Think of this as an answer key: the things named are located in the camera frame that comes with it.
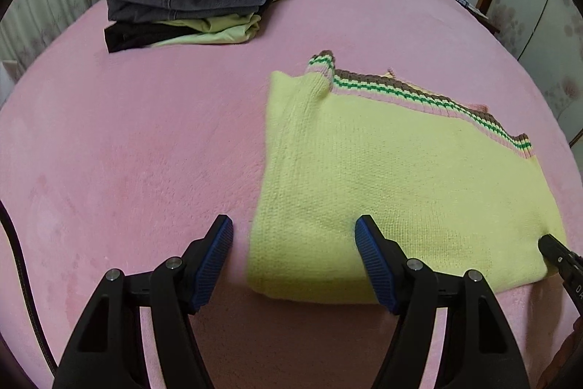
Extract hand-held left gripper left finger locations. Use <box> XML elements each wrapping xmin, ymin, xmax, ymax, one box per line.
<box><xmin>51</xmin><ymin>214</ymin><xmax>234</xmax><ymax>389</ymax></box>

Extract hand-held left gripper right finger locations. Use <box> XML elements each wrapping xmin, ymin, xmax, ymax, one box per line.
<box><xmin>355</xmin><ymin>214</ymin><xmax>531</xmax><ymax>389</ymax></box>

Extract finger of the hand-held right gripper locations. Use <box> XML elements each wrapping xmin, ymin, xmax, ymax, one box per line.
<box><xmin>539</xmin><ymin>234</ymin><xmax>583</xmax><ymax>317</ymax></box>

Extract yellow knit striped cardigan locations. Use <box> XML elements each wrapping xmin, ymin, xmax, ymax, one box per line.
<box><xmin>246</xmin><ymin>50</ymin><xmax>569</xmax><ymax>305</ymax></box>

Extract pink bed blanket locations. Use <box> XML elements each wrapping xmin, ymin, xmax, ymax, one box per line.
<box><xmin>0</xmin><ymin>0</ymin><xmax>583</xmax><ymax>389</ymax></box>

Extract light green folded garment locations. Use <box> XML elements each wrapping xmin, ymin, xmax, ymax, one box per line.
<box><xmin>150</xmin><ymin>0</ymin><xmax>294</xmax><ymax>49</ymax></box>

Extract black folded garment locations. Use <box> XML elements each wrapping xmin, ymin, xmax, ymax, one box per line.
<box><xmin>104</xmin><ymin>21</ymin><xmax>201</xmax><ymax>54</ymax></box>

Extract floral wardrobe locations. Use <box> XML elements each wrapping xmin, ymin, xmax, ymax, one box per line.
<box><xmin>430</xmin><ymin>0</ymin><xmax>583</xmax><ymax>153</ymax></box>

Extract wooden nightstand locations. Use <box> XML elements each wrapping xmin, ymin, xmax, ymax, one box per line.
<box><xmin>451</xmin><ymin>0</ymin><xmax>502</xmax><ymax>35</ymax></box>

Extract black cable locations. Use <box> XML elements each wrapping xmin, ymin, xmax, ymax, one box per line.
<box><xmin>0</xmin><ymin>200</ymin><xmax>58</xmax><ymax>378</ymax></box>

